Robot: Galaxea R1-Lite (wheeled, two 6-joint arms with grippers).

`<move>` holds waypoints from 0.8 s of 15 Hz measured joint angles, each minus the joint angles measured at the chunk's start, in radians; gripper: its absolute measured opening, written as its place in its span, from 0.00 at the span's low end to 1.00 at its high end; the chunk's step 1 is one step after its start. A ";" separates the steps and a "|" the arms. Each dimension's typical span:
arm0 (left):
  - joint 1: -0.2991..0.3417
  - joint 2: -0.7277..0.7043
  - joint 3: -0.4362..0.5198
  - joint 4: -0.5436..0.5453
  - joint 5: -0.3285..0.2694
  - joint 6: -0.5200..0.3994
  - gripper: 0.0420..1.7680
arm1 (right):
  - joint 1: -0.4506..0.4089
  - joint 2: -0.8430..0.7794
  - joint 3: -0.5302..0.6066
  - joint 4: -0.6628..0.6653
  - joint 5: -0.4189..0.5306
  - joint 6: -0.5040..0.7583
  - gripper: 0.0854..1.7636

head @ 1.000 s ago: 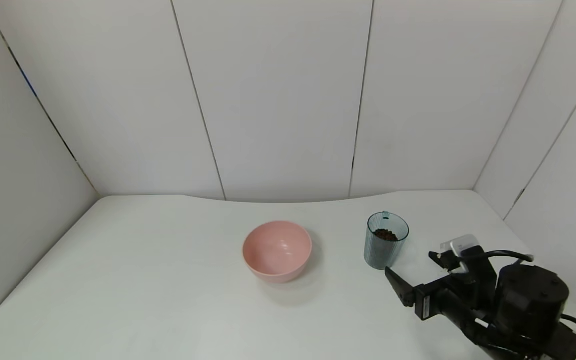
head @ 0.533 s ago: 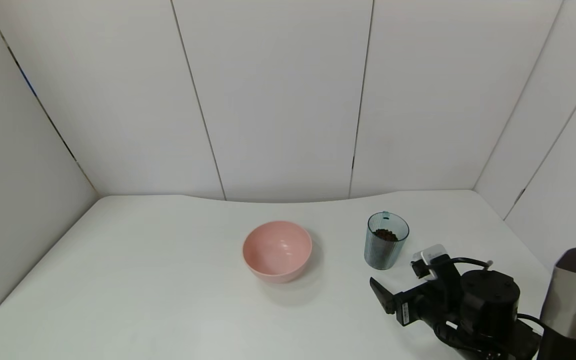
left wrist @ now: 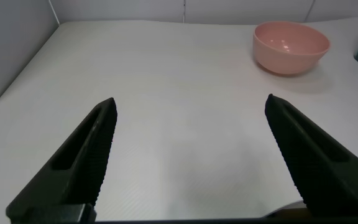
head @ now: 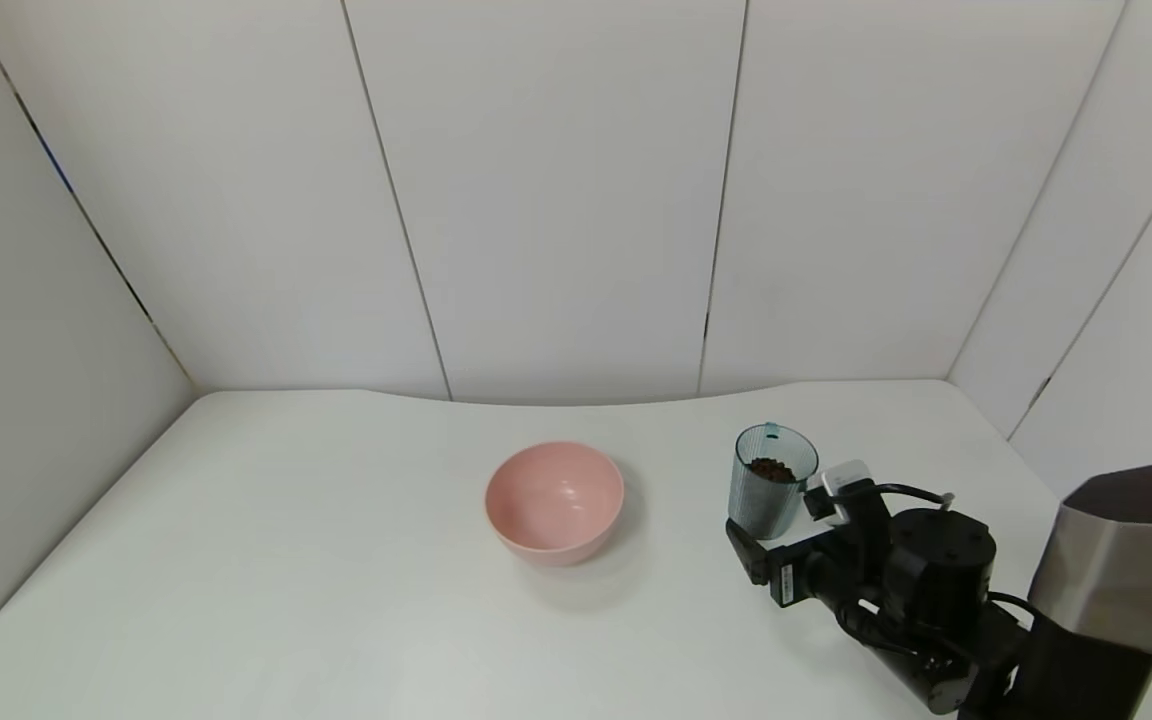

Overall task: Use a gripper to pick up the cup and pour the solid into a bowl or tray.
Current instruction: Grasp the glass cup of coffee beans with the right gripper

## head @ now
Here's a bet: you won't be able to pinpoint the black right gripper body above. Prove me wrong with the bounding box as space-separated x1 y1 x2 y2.
757 527 861 609

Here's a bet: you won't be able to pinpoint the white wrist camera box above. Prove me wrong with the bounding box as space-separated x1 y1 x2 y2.
820 460 874 528

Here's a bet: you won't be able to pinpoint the pink plastic bowl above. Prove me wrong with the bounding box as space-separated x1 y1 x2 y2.
484 441 626 569

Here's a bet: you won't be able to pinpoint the black cable with white tag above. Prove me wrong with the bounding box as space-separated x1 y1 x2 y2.
871 483 957 511

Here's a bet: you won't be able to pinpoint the blue ribbed transparent cup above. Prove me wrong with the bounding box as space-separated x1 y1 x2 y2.
727 422 820 542

